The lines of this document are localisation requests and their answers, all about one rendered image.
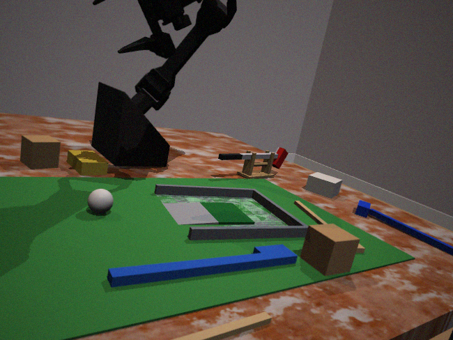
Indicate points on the white golf ball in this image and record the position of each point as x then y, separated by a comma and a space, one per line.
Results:
100, 201

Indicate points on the green mat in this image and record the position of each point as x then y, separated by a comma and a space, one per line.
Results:
55, 253

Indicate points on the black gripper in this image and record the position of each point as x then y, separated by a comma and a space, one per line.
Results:
159, 43

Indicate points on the brown cube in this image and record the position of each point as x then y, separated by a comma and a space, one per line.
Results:
40, 151
329, 249

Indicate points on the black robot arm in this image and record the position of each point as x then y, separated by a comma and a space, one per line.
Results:
212, 17

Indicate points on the red putter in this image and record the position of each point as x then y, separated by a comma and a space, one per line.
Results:
279, 157

